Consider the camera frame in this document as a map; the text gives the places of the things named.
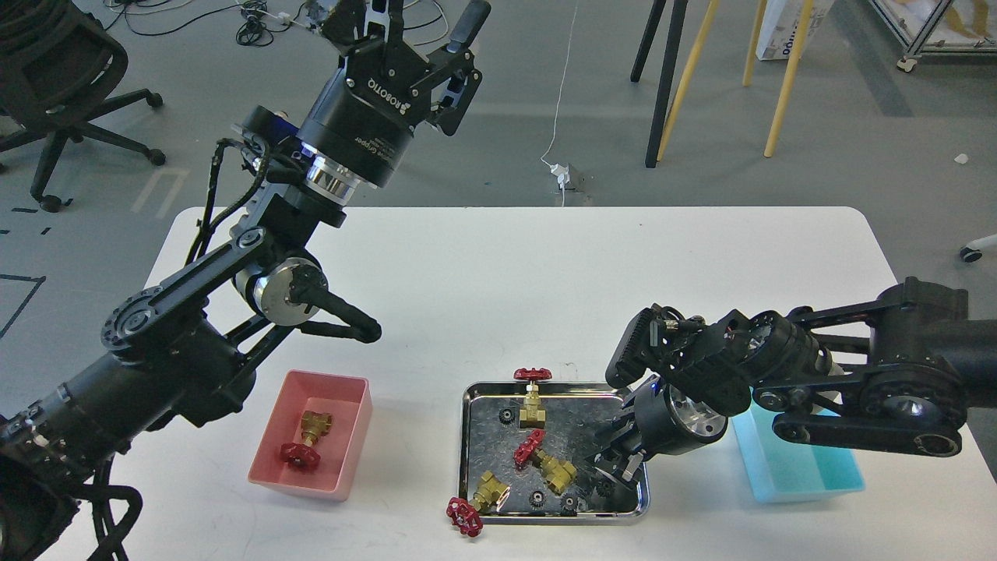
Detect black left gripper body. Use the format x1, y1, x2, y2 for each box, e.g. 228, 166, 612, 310
297, 39, 435, 189

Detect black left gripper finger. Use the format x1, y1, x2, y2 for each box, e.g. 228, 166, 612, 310
321, 1, 403, 75
409, 1, 491, 136

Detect aluminium frame cart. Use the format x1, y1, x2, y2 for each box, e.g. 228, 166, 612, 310
869, 1, 996, 73

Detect brass valve red handle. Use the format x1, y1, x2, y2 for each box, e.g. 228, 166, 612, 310
513, 429, 577, 495
445, 470, 512, 538
513, 367, 552, 429
279, 411, 333, 471

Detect white power cable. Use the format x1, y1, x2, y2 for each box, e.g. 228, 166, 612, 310
541, 0, 583, 207

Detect steel tray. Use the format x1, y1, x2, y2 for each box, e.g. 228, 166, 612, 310
458, 381, 650, 525

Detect brass valve top red handle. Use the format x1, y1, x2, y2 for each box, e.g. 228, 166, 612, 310
513, 367, 552, 429

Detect white cardboard box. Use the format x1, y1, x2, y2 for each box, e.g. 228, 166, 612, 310
755, 1, 836, 61

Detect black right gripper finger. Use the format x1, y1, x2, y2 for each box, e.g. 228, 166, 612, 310
596, 413, 636, 453
594, 452, 645, 488

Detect blue plastic box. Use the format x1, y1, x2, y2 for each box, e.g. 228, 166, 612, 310
729, 404, 865, 503

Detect floor cable bundle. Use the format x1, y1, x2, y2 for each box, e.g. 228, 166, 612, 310
101, 0, 343, 48

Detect black tripod stand right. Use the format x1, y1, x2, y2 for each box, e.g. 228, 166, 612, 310
629, 1, 688, 169

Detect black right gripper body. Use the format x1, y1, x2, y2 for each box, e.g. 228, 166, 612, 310
614, 376, 727, 462

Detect yellow wooden easel legs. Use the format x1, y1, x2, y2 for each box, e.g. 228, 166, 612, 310
657, 0, 819, 162

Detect black office chair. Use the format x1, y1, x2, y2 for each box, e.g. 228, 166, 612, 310
1, 1, 165, 213

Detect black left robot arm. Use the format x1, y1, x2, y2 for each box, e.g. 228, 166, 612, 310
2, 1, 491, 560

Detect pink plastic box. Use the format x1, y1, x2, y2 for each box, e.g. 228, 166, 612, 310
247, 370, 372, 502

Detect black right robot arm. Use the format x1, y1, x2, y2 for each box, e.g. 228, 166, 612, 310
592, 277, 996, 487

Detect brass valve bottom red handle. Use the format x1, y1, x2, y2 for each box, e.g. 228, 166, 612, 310
445, 470, 512, 538

